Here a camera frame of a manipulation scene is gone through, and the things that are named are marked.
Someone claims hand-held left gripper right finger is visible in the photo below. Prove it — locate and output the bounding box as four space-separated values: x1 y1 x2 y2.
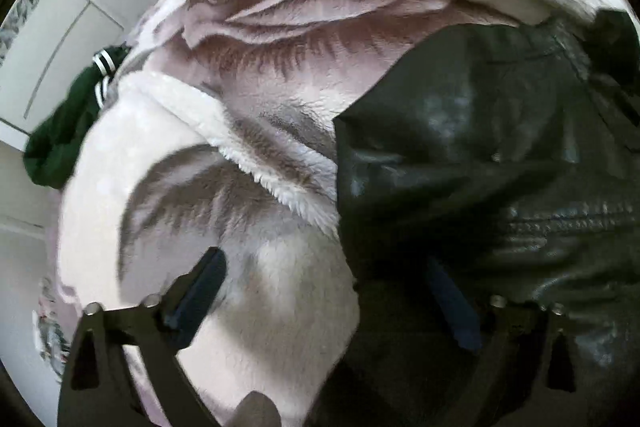
425 257 583 427

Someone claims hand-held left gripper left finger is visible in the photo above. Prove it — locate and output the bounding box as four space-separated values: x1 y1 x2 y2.
57 247 229 427

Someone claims black leather jacket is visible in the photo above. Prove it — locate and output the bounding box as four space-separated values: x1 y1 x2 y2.
305 9 640 427

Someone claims pink rose print blanket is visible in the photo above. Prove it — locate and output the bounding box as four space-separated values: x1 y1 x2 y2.
32 0 628 427

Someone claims dark green striped garment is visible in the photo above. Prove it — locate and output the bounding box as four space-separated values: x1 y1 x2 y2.
23 46 132 188

